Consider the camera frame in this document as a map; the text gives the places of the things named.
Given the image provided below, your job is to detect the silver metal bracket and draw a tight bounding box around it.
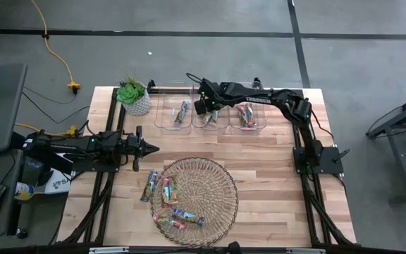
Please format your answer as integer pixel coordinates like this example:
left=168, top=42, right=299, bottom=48
left=89, top=246, right=130, bottom=254
left=286, top=248, right=326, bottom=254

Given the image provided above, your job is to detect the white printed cardboard box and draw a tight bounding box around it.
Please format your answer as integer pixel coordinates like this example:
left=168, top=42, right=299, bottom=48
left=44, top=168, right=73, bottom=195

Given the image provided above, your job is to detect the yellow blue bottle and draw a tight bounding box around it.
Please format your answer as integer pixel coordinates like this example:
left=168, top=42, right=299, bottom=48
left=14, top=181, right=37, bottom=202

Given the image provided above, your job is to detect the round woven straw placemat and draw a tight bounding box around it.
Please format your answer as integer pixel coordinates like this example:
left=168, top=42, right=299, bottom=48
left=149, top=157, right=240, bottom=248

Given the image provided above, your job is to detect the black aluminium table frame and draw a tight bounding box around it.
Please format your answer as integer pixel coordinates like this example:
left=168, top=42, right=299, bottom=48
left=56, top=86, right=358, bottom=248

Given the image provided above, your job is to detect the succulent in patterned white pot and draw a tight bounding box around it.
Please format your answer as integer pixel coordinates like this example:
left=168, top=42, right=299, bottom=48
left=116, top=72, right=153, bottom=117

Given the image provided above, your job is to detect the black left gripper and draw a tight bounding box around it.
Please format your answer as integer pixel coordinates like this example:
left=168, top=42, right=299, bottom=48
left=125, top=125, right=161, bottom=173

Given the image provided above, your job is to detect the yellow extension cord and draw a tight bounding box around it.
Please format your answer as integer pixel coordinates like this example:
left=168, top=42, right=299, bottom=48
left=14, top=122, right=80, bottom=138
left=29, top=0, right=82, bottom=95

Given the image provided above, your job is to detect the clear plastic bin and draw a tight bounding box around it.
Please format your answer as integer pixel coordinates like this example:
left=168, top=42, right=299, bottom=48
left=153, top=84, right=194, bottom=135
left=228, top=83, right=268, bottom=135
left=190, top=84, right=230, bottom=135

